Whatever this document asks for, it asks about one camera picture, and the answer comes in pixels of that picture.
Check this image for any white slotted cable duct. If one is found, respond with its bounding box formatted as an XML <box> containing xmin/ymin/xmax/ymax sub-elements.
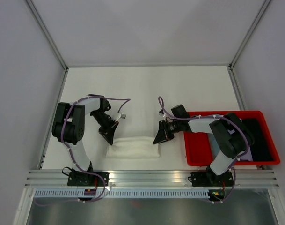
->
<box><xmin>35</xmin><ymin>188</ymin><xmax>209</xmax><ymax>199</ymax></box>

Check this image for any grey-blue rolled t shirt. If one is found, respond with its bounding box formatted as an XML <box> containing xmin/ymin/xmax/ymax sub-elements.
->
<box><xmin>208</xmin><ymin>134</ymin><xmax>220</xmax><ymax>159</ymax></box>

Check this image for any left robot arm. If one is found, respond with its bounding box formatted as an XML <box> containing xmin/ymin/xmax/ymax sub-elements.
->
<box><xmin>51</xmin><ymin>95</ymin><xmax>119</xmax><ymax>186</ymax></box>

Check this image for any right aluminium frame post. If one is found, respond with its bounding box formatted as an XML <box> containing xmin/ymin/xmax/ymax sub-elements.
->
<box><xmin>228</xmin><ymin>0</ymin><xmax>272</xmax><ymax>70</ymax></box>

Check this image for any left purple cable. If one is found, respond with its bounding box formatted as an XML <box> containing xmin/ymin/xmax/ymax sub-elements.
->
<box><xmin>34</xmin><ymin>95</ymin><xmax>131</xmax><ymax>207</ymax></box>

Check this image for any white t shirt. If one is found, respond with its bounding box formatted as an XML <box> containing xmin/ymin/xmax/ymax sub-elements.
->
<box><xmin>106</xmin><ymin>136</ymin><xmax>160</xmax><ymax>159</ymax></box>

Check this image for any aluminium frame post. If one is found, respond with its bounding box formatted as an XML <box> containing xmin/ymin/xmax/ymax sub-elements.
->
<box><xmin>24</xmin><ymin>0</ymin><xmax>68</xmax><ymax>71</ymax></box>
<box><xmin>228</xmin><ymin>0</ymin><xmax>272</xmax><ymax>70</ymax></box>

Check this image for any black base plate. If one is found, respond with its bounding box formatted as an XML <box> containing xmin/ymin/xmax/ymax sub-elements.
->
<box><xmin>190</xmin><ymin>171</ymin><xmax>234</xmax><ymax>187</ymax></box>
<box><xmin>61</xmin><ymin>166</ymin><xmax>110</xmax><ymax>187</ymax></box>

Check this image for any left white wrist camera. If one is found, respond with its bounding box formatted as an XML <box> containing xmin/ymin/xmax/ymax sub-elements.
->
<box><xmin>114</xmin><ymin>112</ymin><xmax>126</xmax><ymax>121</ymax></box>

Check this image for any black rolled t shirt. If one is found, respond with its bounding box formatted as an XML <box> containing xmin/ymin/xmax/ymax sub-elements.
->
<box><xmin>242</xmin><ymin>118</ymin><xmax>273</xmax><ymax>162</ymax></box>

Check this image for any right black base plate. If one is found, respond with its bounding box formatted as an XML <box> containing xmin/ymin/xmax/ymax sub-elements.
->
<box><xmin>190</xmin><ymin>171</ymin><xmax>234</xmax><ymax>187</ymax></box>

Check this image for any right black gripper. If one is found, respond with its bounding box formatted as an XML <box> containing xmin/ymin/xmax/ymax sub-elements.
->
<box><xmin>153</xmin><ymin>119</ymin><xmax>181</xmax><ymax>144</ymax></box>

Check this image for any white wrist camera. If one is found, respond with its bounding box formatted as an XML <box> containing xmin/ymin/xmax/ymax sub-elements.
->
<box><xmin>114</xmin><ymin>112</ymin><xmax>126</xmax><ymax>121</ymax></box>
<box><xmin>159</xmin><ymin>111</ymin><xmax>166</xmax><ymax>117</ymax></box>

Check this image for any purple cable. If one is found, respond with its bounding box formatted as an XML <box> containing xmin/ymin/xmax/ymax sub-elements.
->
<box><xmin>34</xmin><ymin>95</ymin><xmax>131</xmax><ymax>207</ymax></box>
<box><xmin>158</xmin><ymin>96</ymin><xmax>249</xmax><ymax>204</ymax></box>

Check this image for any red plastic bin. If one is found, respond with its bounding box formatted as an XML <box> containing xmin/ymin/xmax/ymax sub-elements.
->
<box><xmin>183</xmin><ymin>110</ymin><xmax>280</xmax><ymax>166</ymax></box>

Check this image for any lilac rolled t shirt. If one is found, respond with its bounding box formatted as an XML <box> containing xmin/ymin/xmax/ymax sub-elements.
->
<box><xmin>228</xmin><ymin>129</ymin><xmax>253</xmax><ymax>161</ymax></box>

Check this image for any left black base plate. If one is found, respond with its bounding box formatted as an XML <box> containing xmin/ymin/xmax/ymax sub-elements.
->
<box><xmin>61</xmin><ymin>166</ymin><xmax>110</xmax><ymax>187</ymax></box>

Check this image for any aluminium mounting rail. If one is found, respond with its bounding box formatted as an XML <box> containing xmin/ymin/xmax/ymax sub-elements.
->
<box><xmin>24</xmin><ymin>170</ymin><xmax>279</xmax><ymax>189</ymax></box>

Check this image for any left aluminium frame post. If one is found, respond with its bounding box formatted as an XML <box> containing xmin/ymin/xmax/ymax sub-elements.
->
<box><xmin>24</xmin><ymin>0</ymin><xmax>68</xmax><ymax>71</ymax></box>

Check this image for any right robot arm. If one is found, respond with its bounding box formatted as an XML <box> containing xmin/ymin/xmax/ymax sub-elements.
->
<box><xmin>153</xmin><ymin>105</ymin><xmax>254</xmax><ymax>185</ymax></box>

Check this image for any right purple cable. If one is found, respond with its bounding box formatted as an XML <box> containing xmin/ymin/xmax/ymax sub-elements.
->
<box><xmin>158</xmin><ymin>96</ymin><xmax>249</xmax><ymax>204</ymax></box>

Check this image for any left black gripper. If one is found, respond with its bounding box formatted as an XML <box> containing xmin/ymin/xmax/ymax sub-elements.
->
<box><xmin>90</xmin><ymin>110</ymin><xmax>118</xmax><ymax>146</ymax></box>

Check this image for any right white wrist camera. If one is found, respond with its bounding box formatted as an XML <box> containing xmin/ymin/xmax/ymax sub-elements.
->
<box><xmin>159</xmin><ymin>111</ymin><xmax>166</xmax><ymax>117</ymax></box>

